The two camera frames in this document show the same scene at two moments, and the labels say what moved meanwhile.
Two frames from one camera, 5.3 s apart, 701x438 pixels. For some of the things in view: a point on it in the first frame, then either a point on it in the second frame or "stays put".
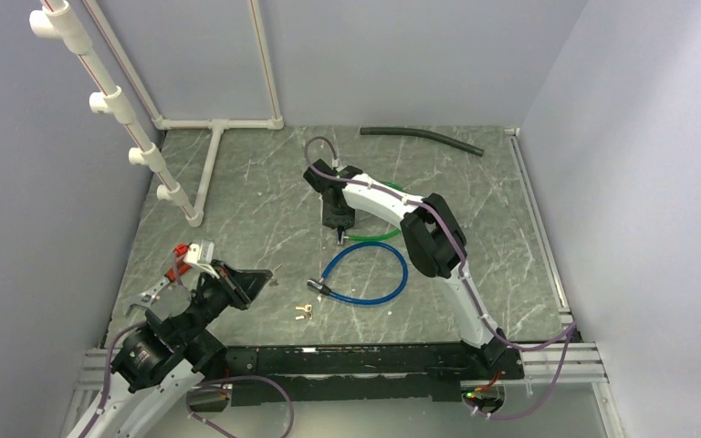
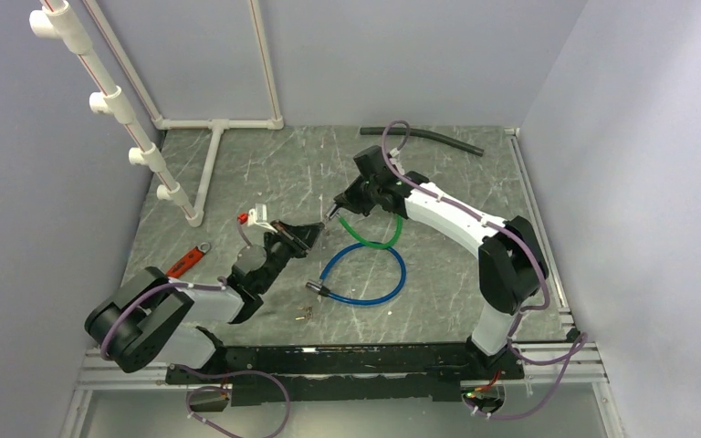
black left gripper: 241,286 to 300,239
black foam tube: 388,130 stays put
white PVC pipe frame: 58,21 stays put
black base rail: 338,374 stays put
